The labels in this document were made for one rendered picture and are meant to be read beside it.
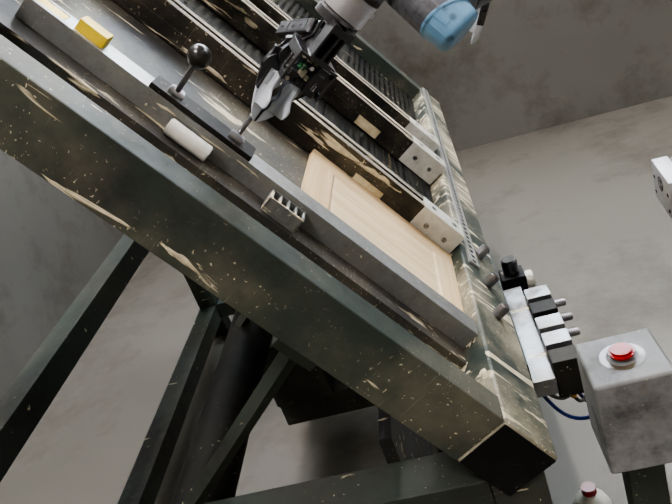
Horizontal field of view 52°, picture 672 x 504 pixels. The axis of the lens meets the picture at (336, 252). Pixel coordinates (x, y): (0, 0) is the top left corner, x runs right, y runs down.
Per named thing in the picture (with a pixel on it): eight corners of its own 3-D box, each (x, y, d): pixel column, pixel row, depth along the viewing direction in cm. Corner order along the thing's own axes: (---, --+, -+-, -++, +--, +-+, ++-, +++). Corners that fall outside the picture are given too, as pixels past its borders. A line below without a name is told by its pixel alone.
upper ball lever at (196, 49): (177, 111, 115) (208, 64, 104) (158, 96, 114) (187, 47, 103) (188, 97, 117) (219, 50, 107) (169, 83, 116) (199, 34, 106)
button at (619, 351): (640, 364, 106) (638, 353, 105) (613, 370, 107) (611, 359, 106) (631, 349, 110) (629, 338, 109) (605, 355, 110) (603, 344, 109)
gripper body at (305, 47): (275, 80, 102) (326, 13, 97) (266, 56, 108) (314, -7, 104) (315, 107, 106) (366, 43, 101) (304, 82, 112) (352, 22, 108)
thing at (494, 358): (510, 499, 114) (560, 461, 110) (456, 462, 111) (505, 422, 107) (422, 121, 311) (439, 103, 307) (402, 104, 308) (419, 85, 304)
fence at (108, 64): (463, 348, 131) (478, 335, 130) (14, 16, 108) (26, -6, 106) (460, 333, 136) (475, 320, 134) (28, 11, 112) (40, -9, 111)
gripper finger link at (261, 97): (241, 124, 107) (277, 78, 103) (237, 107, 111) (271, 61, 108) (258, 134, 108) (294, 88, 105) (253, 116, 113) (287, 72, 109)
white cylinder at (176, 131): (160, 134, 112) (201, 164, 114) (170, 120, 110) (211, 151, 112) (165, 129, 114) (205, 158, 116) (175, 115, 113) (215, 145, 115)
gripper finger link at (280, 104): (258, 134, 108) (294, 88, 105) (253, 116, 113) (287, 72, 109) (274, 144, 110) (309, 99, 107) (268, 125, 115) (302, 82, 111)
